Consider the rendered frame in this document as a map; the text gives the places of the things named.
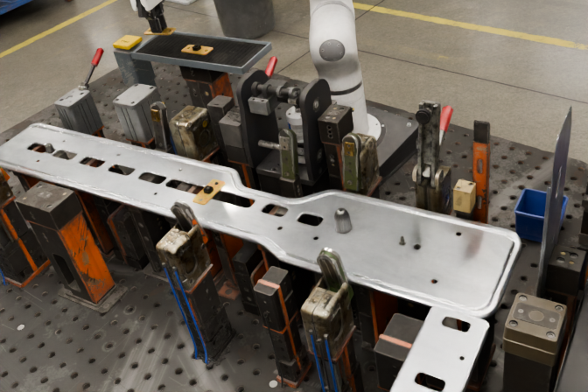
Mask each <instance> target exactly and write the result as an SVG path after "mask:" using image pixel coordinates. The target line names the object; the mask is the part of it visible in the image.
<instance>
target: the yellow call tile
mask: <svg viewBox="0 0 588 392"><path fill-rule="evenodd" d="M141 41H142V37H138V36H130V35H125V36H124V37H122V38H120V39H119V40H117V41H116V42H115V43H114V44H113V47H114V48H121V49H127V50H129V49H130V48H132V47H133V46H135V45H136V44H138V43H139V42H141Z"/></svg>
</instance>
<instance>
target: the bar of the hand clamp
mask: <svg viewBox="0 0 588 392"><path fill-rule="evenodd" d="M440 109H441V102H438V101H427V100H422V101H421V102H420V103H419V107H418V111H417V112H416V120H417V121H418V163H417V183H418V184H422V182H423V181H424V176H423V172H424V170H425V164H430V165H431V186H435V175H436V172H437V171H438V161H439V135H440Z"/></svg>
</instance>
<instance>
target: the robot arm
mask: <svg viewBox="0 0 588 392"><path fill-rule="evenodd" d="M164 1H165V0H130V2H131V5H132V8H133V10H134V11H138V16H139V17H140V18H146V20H148V22H149V25H150V29H151V32H152V33H162V32H163V30H162V27H161V26H163V27H164V29H166V28H167V24H166V22H165V16H164V14H163V13H164V8H163V6H164ZM148 11H150V13H149V12H148ZM310 12H311V22H310V36H309V42H310V51H311V59H312V62H313V65H314V66H315V68H316V69H317V71H318V77H319V78H320V79H325V80H326V81H327V82H328V84H329V87H330V91H331V97H332V100H336V101H337V104H338V105H344V106H349V107H352V108H354V112H352V115H353V131H352V133H361V134H365V135H370V136H374V137H375V138H376V140H377V139H378V138H379V136H380V134H381V125H380V123H379V122H378V120H377V119H376V118H375V117H373V116H372V115H370V114H367V107H366V101H365V94H364V87H363V80H362V74H361V63H360V61H359V57H358V52H357V44H356V35H355V15H354V5H353V1H352V0H310Z"/></svg>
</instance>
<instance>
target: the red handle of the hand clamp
mask: <svg viewBox="0 0 588 392"><path fill-rule="evenodd" d="M452 113H453V109H452V107H451V106H446V107H443V109H442V112H441V115H440V135H439V151H440V149H441V146H442V143H443V140H444V137H445V133H447V130H448V127H449V124H450V120H451V118H452ZM423 177H424V178H425V179H431V164H426V166H425V170H424V171H423Z"/></svg>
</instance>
